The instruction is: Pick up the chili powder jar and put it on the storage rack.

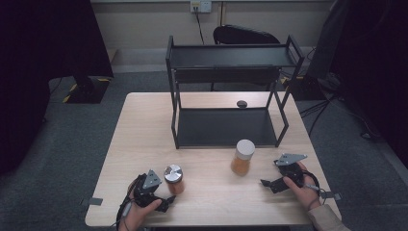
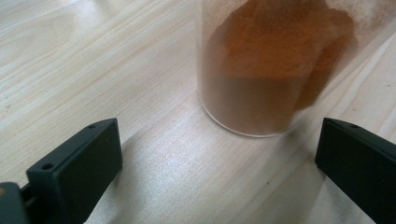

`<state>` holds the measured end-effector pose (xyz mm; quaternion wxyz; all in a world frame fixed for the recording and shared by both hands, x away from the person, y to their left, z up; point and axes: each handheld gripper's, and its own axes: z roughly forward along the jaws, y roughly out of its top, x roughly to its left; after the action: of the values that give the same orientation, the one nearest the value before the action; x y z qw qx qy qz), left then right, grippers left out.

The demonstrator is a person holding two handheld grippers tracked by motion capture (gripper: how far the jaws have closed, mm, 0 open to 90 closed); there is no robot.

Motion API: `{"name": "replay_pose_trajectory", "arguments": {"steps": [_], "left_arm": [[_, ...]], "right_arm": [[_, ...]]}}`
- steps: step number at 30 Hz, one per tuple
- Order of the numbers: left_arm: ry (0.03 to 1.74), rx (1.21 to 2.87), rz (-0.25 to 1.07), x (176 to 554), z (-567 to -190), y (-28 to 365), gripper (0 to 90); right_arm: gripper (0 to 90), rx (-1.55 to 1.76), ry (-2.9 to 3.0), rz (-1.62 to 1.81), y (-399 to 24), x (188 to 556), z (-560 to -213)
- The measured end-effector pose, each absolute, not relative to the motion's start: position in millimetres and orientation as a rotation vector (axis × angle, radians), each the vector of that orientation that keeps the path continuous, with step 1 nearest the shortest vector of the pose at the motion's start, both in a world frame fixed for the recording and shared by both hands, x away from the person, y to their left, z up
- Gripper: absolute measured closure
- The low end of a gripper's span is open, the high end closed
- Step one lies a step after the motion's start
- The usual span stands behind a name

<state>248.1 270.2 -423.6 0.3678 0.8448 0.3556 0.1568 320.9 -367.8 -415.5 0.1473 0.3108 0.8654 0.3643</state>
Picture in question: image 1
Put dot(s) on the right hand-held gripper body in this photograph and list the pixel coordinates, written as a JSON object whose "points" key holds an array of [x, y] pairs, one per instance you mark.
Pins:
{"points": [[290, 159]]}

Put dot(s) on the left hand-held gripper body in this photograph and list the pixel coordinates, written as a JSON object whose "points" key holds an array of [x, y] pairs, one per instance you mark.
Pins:
{"points": [[148, 192]]}

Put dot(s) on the silver lid spice jar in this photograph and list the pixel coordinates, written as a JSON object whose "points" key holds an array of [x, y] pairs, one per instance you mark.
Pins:
{"points": [[174, 181]]}

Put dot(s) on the white lid spice jar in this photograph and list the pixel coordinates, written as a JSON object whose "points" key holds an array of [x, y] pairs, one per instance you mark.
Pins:
{"points": [[242, 157]]}

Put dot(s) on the black metal shelf rack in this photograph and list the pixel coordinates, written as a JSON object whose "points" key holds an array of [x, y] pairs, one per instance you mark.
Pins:
{"points": [[224, 126]]}

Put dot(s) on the person's left hand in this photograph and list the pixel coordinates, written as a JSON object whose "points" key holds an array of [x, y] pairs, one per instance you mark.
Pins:
{"points": [[136, 216]]}

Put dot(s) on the person's right hand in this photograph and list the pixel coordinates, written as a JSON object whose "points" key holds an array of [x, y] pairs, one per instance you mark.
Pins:
{"points": [[308, 194]]}

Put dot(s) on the grey tape piece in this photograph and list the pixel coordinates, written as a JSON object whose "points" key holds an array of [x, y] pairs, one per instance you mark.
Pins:
{"points": [[93, 201], [332, 195]]}

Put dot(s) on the black round table grommet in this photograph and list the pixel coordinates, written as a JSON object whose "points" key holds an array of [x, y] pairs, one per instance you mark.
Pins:
{"points": [[242, 104]]}

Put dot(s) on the black stand base striped tape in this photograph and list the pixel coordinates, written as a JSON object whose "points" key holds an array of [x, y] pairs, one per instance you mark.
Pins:
{"points": [[86, 89]]}

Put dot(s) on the dark curtain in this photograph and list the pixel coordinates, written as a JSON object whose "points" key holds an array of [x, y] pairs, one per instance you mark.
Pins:
{"points": [[38, 64], [378, 64]]}

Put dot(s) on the black chair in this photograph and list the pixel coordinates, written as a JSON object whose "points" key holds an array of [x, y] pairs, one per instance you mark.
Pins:
{"points": [[243, 36]]}

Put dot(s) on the white wall outlet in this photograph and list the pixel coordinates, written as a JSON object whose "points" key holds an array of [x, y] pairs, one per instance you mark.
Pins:
{"points": [[200, 5]]}

